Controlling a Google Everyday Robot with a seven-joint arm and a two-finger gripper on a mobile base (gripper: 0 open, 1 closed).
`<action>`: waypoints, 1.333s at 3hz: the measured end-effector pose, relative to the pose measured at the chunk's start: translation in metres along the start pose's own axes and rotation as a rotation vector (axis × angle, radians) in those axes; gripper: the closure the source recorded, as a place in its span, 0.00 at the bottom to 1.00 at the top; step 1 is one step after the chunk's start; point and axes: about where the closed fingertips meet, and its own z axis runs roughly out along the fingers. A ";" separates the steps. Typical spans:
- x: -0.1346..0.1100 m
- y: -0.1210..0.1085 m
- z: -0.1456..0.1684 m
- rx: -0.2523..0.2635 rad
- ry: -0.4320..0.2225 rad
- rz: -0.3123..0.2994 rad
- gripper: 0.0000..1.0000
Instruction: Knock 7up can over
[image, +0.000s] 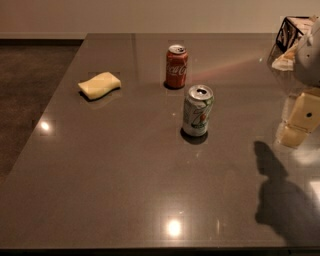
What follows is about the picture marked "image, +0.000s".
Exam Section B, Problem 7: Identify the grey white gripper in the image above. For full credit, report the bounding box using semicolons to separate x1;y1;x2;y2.
279;18;320;148

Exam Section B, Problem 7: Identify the white green 7up can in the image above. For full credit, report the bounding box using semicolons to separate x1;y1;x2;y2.
182;85;214;137

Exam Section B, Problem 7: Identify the red coca-cola can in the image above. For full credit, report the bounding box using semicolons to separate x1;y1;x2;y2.
165;44;188;89

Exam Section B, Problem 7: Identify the yellow sponge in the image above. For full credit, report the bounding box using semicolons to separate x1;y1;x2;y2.
78;72;121;100

